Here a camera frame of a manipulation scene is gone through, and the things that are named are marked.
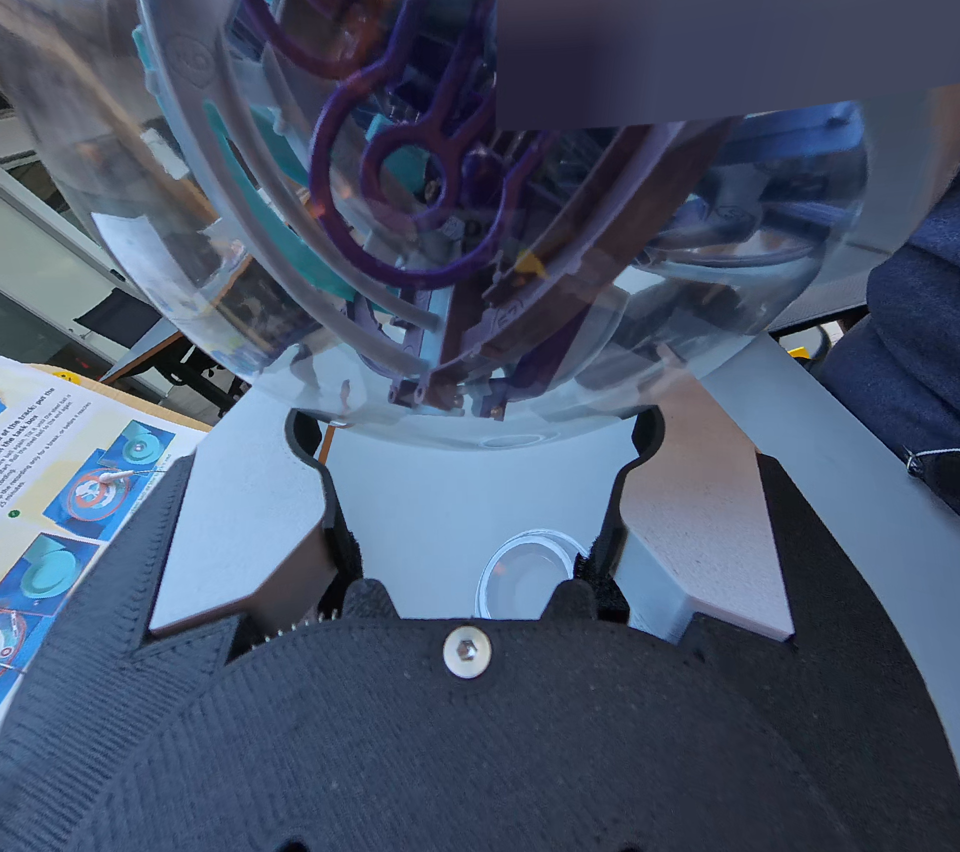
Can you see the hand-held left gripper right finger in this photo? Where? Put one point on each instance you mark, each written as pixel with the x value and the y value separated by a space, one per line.
pixel 705 529

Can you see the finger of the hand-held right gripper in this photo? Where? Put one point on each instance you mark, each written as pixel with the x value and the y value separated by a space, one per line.
pixel 907 162

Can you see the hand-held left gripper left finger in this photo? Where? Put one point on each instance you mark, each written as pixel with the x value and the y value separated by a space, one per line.
pixel 232 522

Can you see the clear plastic maze ball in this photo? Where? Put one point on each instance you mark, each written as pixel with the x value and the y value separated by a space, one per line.
pixel 375 192

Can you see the brown cardboard board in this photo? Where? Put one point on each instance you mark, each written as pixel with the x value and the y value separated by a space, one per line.
pixel 150 406

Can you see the printed instruction sheet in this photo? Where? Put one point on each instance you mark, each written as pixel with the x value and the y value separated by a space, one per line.
pixel 67 462

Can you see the person's dark blue clothing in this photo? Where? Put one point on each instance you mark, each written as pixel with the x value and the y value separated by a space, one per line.
pixel 900 342

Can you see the background desk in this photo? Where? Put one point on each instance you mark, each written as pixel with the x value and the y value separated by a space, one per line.
pixel 165 349

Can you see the yellow object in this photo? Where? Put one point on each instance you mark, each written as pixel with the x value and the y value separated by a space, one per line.
pixel 806 351

